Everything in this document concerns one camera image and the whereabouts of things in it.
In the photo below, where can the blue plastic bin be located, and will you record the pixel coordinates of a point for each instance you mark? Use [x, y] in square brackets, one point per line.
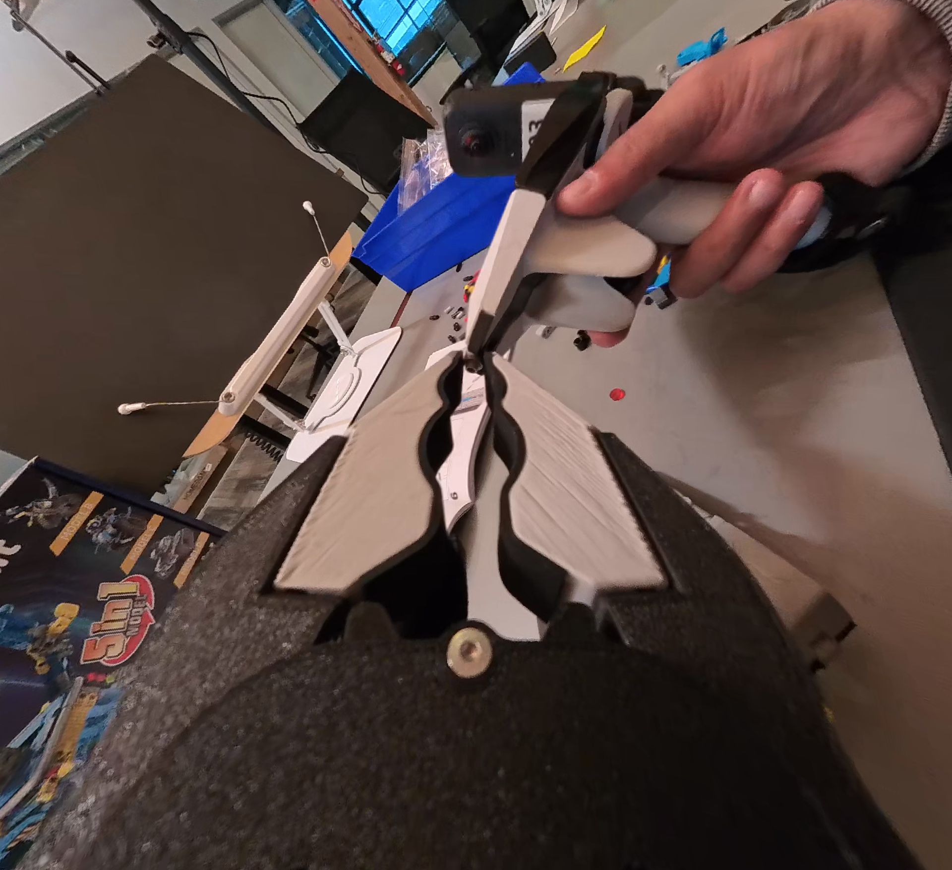
[431, 230]

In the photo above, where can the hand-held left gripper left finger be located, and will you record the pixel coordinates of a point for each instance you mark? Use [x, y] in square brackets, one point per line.
[364, 505]

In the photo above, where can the black dimpled chair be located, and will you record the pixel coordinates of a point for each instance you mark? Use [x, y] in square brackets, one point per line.
[922, 327]

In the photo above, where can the clear plastic bags bundle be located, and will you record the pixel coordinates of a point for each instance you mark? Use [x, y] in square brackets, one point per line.
[420, 171]

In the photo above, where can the toy robot product box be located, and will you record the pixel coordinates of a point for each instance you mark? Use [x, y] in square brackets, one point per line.
[59, 624]

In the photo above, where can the person's right hand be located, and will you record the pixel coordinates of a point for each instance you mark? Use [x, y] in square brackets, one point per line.
[781, 111]

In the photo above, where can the grey desk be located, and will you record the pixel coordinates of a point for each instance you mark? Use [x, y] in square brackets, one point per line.
[744, 439]

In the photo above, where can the white desk stand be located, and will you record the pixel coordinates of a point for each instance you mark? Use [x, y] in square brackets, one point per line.
[349, 379]

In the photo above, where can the dark flat panel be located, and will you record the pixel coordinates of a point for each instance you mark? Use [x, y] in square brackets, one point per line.
[149, 253]

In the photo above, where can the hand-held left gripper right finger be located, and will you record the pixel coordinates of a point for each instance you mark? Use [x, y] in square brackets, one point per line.
[580, 505]

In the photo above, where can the building instruction booklet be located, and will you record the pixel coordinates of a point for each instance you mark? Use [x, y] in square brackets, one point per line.
[483, 587]

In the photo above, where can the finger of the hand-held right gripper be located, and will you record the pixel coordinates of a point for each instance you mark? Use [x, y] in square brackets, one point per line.
[506, 260]

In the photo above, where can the black computer monitor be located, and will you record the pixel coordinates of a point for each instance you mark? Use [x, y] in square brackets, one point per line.
[487, 0]
[364, 130]

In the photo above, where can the yellow flat piece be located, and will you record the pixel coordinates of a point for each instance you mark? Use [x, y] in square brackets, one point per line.
[584, 50]

